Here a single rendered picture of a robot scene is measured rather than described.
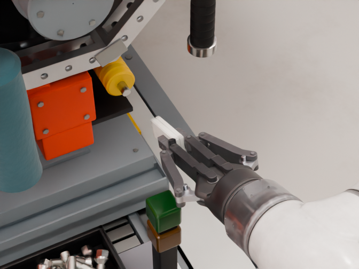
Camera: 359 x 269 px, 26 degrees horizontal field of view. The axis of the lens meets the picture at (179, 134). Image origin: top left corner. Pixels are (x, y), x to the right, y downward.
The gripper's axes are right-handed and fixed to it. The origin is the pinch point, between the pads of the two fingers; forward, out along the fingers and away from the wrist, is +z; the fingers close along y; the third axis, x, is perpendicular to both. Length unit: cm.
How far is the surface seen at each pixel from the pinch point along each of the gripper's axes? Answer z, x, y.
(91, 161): 51, 36, -4
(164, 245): -5.6, 13.3, 6.0
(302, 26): 88, 49, -90
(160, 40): 104, 44, -50
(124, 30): 30.1, -2.1, -9.0
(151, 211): -5.6, 6.4, 7.0
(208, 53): 5.1, -6.9, -11.0
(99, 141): 55, 34, -8
